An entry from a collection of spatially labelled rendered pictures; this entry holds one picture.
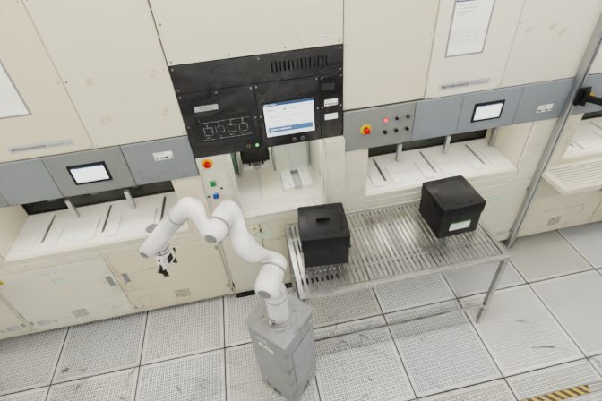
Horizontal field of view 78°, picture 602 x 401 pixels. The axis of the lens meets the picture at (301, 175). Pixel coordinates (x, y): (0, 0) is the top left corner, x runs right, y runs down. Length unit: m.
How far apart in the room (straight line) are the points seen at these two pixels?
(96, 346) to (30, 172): 1.51
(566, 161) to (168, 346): 3.24
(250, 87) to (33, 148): 1.16
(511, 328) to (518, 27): 2.05
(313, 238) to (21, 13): 1.72
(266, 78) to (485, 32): 1.21
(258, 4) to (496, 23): 1.27
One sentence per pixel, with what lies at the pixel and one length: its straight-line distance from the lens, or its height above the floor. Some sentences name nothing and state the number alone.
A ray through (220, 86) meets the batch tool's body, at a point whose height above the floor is 1.82.
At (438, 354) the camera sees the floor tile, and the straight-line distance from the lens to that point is 3.01.
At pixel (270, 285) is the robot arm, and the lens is 1.79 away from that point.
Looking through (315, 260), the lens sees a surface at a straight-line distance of 2.31.
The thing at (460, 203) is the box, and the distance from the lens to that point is 2.48.
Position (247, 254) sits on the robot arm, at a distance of 1.74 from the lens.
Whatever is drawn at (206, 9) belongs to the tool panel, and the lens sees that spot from 1.89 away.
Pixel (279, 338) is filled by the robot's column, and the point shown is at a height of 0.76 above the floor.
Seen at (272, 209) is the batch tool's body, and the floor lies 0.87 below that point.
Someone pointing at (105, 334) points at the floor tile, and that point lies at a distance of 3.43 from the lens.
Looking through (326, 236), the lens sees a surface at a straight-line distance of 2.16.
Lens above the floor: 2.62
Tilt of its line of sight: 38 degrees down
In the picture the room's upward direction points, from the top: 5 degrees counter-clockwise
